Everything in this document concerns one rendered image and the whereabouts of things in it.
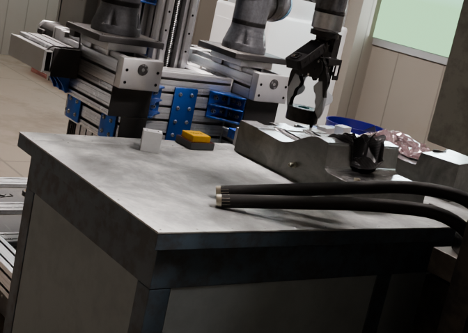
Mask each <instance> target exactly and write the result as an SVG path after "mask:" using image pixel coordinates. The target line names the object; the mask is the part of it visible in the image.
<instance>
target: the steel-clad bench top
mask: <svg viewBox="0 0 468 333"><path fill-rule="evenodd" d="M19 133H20V134H21V135H22V136H24V137H25V138H27V139H28V140H29V141H31V142H32V143H33V144H35V145H36V146H37V147H39V148H40V149H42V150H43V151H45V152H46V153H47V154H48V155H50V156H51V157H53V158H54V159H55V160H57V161H58V162H60V163H61V164H62V165H63V166H65V167H66V168H68V169H69V170H71V171H72V172H73V173H75V174H76V175H78V176H79V177H80V178H81V179H83V180H85V181H86V182H87V183H88V184H89V185H91V186H93V187H94V188H95V189H96V190H98V191H99V192H101V193H102V194H104V195H105V196H106V197H108V198H109V199H111V200H112V201H113V202H114V203H116V204H117V205H119V206H120V207H121V208H123V209H124V210H126V211H127V212H129V213H130V214H131V215H132V216H134V217H136V218H137V219H138V220H139V221H140V222H142V223H144V224H145V225H146V226H147V227H149V228H150V229H152V230H153V231H154V232H156V233H157V234H176V233H250V232H288V231H362V230H401V229H451V227H449V226H447V225H445V224H443V223H441V222H438V221H436V220H433V219H428V218H425V217H417V216H412V215H400V214H393V213H385V212H366V211H352V210H292V209H258V208H217V207H216V186H221V185H261V184H283V183H298V182H296V181H294V180H292V179H290V178H288V177H286V176H284V175H282V174H280V173H278V172H276V171H275V170H273V169H271V168H269V167H267V166H265V165H263V164H261V163H259V162H257V161H255V160H253V159H251V158H249V157H247V156H245V155H243V154H241V153H239V152H237V151H236V150H234V148H235V146H234V145H233V144H221V143H214V150H192V149H188V148H187V147H185V146H183V145H181V144H179V143H178V142H176V141H172V140H162V142H161V146H160V150H159V154H157V153H149V152H145V151H140V147H139V146H140V143H141V139H136V138H123V137H100V136H87V135H75V134H52V133H39V132H19ZM423 203H427V204H429V203H432V204H433V205H435V206H438V207H440V208H443V209H446V210H449V211H451V212H453V213H454V214H456V215H458V216H459V217H461V218H462V219H464V220H465V221H467V220H468V209H467V208H465V207H464V206H462V205H460V204H458V203H456V202H453V201H452V202H447V201H444V200H441V199H438V198H435V197H431V196H425V198H424V201H423Z"/></svg>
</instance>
